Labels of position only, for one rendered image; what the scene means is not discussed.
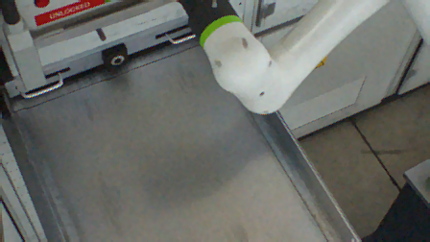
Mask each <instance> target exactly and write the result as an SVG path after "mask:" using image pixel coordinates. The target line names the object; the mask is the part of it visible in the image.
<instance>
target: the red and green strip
mask: <svg viewBox="0 0 430 242"><path fill-rule="evenodd" d="M111 1H113V0H81V1H79V2H75V3H73V4H70V5H66V6H64V7H62V8H58V9H56V10H51V11H49V12H44V13H42V14H40V15H36V16H34V18H35V20H36V25H37V26H41V25H43V24H46V23H49V22H52V21H54V20H58V19H60V18H65V17H66V16H68V15H72V14H74V13H76V12H82V11H86V10H88V9H91V8H95V7H97V6H99V5H103V4H105V3H107V2H111Z"/></svg>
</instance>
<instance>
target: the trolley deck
mask: <svg viewBox="0 0 430 242"><path fill-rule="evenodd" d="M27 111H28V114H29V115H30V118H31V121H32V123H33V124H34V128H35V129H36V133H37V136H38V139H39V141H40V142H41V146H42V147H43V150H44V153H45V155H46V156H47V159H48V160H49V164H50V166H51V168H52V171H53V173H54V174H55V178H56V180H57V182H58V185H59V187H60V191H61V193H62V196H63V198H64V200H65V202H66V204H67V206H68V209H69V211H70V215H71V216H72V218H73V221H74V223H75V225H76V229H77V230H78V234H79V235H80V237H81V239H82V242H327V240H326V238H325V236H324V235H323V232H322V230H321V229H320V228H319V226H318V224H317V223H316V221H315V219H314V218H313V215H311V213H310V211H309V210H308V209H307V206H306V205H305V202H304V201H303V200H302V198H301V196H300V195H299V193H298V192H297V190H296V189H295V187H294V185H293V184H292V181H291V180H290V179H289V176H287V174H286V172H285V170H284V169H283V167H282V166H281V163H280V162H279V161H278V159H277V157H276V156H275V153H274V152H273V150H272V149H271V147H270V145H269V144H268V141H267V140H266V139H265V136H263V134H262V132H260V129H259V128H258V127H257V124H256V123H255V122H254V120H253V118H252V116H251V114H250V112H249V111H248V110H247V108H245V107H244V105H242V103H241V102H240V100H239V99H238V98H237V97H236V96H235V95H233V94H231V92H228V91H226V90H225V89H223V88H222V87H221V86H220V85H219V84H218V82H217V81H216V79H215V77H214V75H213V69H212V67H211V65H210V61H209V59H208V58H207V55H206V53H205V52H204V50H203V48H202V46H201V45H198V46H196V47H195V48H190V49H188V50H184V51H182V52H181V53H176V54H175V55H174V56H170V57H168V58H166V59H162V60H157V61H155V62H153V63H149V64H147V65H145V66H141V67H139V68H135V69H134V70H132V71H129V72H127V73H124V74H121V75H118V76H115V77H113V78H110V79H107V80H105V81H103V82H99V83H97V84H95V85H91V86H87V87H85V88H83V89H79V90H77V91H75V92H71V93H69V94H65V95H63V96H62V97H58V98H57V99H55V100H51V101H49V102H47V103H43V104H41V105H37V106H35V107H33V108H29V109H27ZM0 122H1V126H2V127H3V129H4V133H5V134H6V138H7V139H8V142H9V145H10V147H11V149H12V153H13V155H14V159H15V161H16V163H17V166H18V168H19V172H20V174H21V176H22V179H23V181H24V182H25V186H26V188H27V189H28V193H29V195H30V197H31V198H30V199H31V200H32V203H33V206H34V208H35V210H36V215H37V216H38V220H39V222H40V225H41V226H42V228H43V232H44V234H45V236H46V239H47V242H61V240H60V235H59V234H58V232H57V229H56V226H55V225H54V224H55V223H54V221H53V219H52V215H51V214H50V212H49V208H48V207H47V205H46V202H45V200H44V197H43V195H42V193H41V189H40V188H39V186H38V182H37V181H36V176H35V174H34V172H33V168H32V167H31V163H30V162H29V161H28V157H27V155H26V153H25V150H24V148H23V146H22V142H21V141H20V137H19V136H18V133H17V130H16V128H15V126H14V123H13V122H12V117H11V116H10V115H9V116H7V117H5V118H0Z"/></svg>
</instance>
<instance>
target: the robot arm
mask: <svg viewBox="0 0 430 242"><path fill-rule="evenodd" d="M176 1H177V2H178V3H181V5H182V7H183V8H184V10H185V12H186V14H187V16H189V18H188V24H189V27H190V29H192V32H193V33H194V35H195V37H196V38H197V40H198V42H199V43H200V45H201V46H202V48H203V50H204V52H205V53H206V55H207V58H208V59H209V61H210V65H211V67H212V69H213V75H214V77H215V79H216V81H217V82H218V84H219V85H220V86H221V87H222V88H223V89H225V90H226V91H228V92H231V94H233V95H235V96H236V97H237V98H238V99H239V100H240V102H241V103H242V105H244V107H245V108H247V109H248V110H250V111H252V112H253V113H259V114H268V113H273V112H275V111H276V110H279V109H280V108H281V107H282V106H283V105H284V104H285V103H286V101H287V100H288V99H289V97H291V95H292V94H293V93H294V91H295V90H296V89H297V87H298V86H299V85H300V84H301V83H302V82H303V81H304V79H305V78H306V77H307V76H308V75H309V74H310V72H311V71H313V69H314V68H316V66H317V65H318V64H319V63H320V62H321V61H322V60H323V58H325V57H326V55H328V54H329V53H330V52H331V50H333V49H334V47H336V46H337V45H338V44H340V42H341V41H343V39H345V37H346V36H348V35H349V34H350V33H351V32H352V31H354V30H355V29H356V28H357V27H359V26H360V25H361V24H362V23H364V21H365V20H367V19H368V18H369V17H371V16H372V15H373V14H375V13H376V12H378V10H380V9H381V8H382V7H383V6H384V5H386V4H387V3H388V2H389V1H391V0H319V2H317V3H316V5H314V6H313V8H312V9H311V11H309V12H308V13H307V14H306V15H305V16H304V17H303V18H302V19H301V20H300V21H299V22H298V24H296V25H295V26H294V27H293V28H292V29H291V30H290V31H289V32H288V33H287V34H286V35H285V36H283V37H282V38H281V39H280V40H279V41H278V42H276V43H275V45H274V46H273V47H271V48H270V49H269V50H266V48H265V46H264V45H263V44H262V43H261V42H259V41H258V40H257V39H256V38H255V37H254V36H253V35H252V34H251V33H250V31H249V30H248V29H247V27H246V26H245V24H244V23H243V21H242V19H241V18H240V17H239V15H238V14H237V13H236V11H235V10H234V8H233V7H232V6H231V3H229V1H228V0H176ZM399 1H400V4H402V7H403V8H404V9H405V11H406V12H407V13H408V15H409V16H410V17H411V19H412V21H413V22H414V25H416V28H417V29H418V32H419V33H420V35H421V38H423V40H424V43H425V44H426V46H427V48H428V49H429V52H430V0H399Z"/></svg>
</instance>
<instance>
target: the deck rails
mask: <svg viewBox="0 0 430 242"><path fill-rule="evenodd" d="M6 101H7V102H8V105H9V108H10V110H12V108H11V106H10V104H9V100H8V99H6ZM249 112H250V114H251V116H252V118H253V120H254V122H255V123H256V124H257V127H258V128H259V129H260V132H262V134H263V136H265V139H266V140H267V141H268V144H269V145H270V147H271V149H272V150H273V152H274V153H275V156H276V157H277V159H278V161H279V162H280V163H281V166H282V167H283V169H284V170H285V172H286V174H287V176H289V179H290V180H291V181H292V184H293V185H294V187H295V189H296V190H297V192H298V193H299V195H300V196H301V198H302V200H303V201H304V202H305V205H306V206H307V209H308V210H309V211H310V213H311V215H313V218H314V219H315V221H316V223H317V224H318V226H319V228H320V229H321V230H322V233H323V235H324V236H325V238H326V240H327V242H353V239H354V241H355V242H359V239H357V237H356V235H355V234H354V233H353V231H352V229H351V228H350V226H349V225H348V223H347V221H346V218H344V216H343V214H342V213H341V212H340V210H339V209H338V208H337V205H335V203H334V201H333V200H332V199H331V197H330V195H329V193H328V191H326V188H325V187H324V186H323V183H322V182H321V180H320V179H319V178H318V175H317V174H316V172H315V171H314V169H313V167H312V166H311V165H310V162H309V161H308V160H307V158H306V157H305V155H304V153H303V152H302V150H301V149H300V147H299V145H298V144H297V142H296V141H295V139H294V137H293V136H292V134H291V133H290V132H289V129H287V127H286V125H285V123H283V121H282V119H281V117H280V115H278V113H277V111H275V112H273V113H268V114H259V113H253V112H252V111H250V110H249ZM10 116H11V117H12V122H13V123H14V126H15V128H16V130H17V133H18V136H19V137H20V141H21V142H22V146H23V148H24V150H25V153H26V155H27V157H28V161H29V162H30V163H31V167H32V168H33V172H34V174H35V176H36V181H37V182H38V186H39V188H40V189H41V193H42V195H43V197H44V200H45V202H46V205H47V207H48V208H49V212H50V214H51V215H52V219H53V221H54V223H55V224H54V225H55V226H56V229H57V232H58V234H59V235H60V240H61V242H82V239H81V237H80V235H79V234H78V230H77V229H76V225H75V223H74V221H73V218H72V216H71V215H70V211H69V209H68V206H67V204H66V202H65V200H64V198H63V196H62V193H61V191H60V187H59V185H58V182H57V180H56V178H55V174H54V173H53V171H52V168H51V166H50V164H49V160H48V159H47V156H46V155H45V153H44V150H43V147H42V146H41V142H40V141H39V139H38V136H37V133H36V129H35V128H34V124H33V123H32V121H31V118H30V115H29V114H28V111H27V110H26V109H23V110H20V111H18V112H12V114H10Z"/></svg>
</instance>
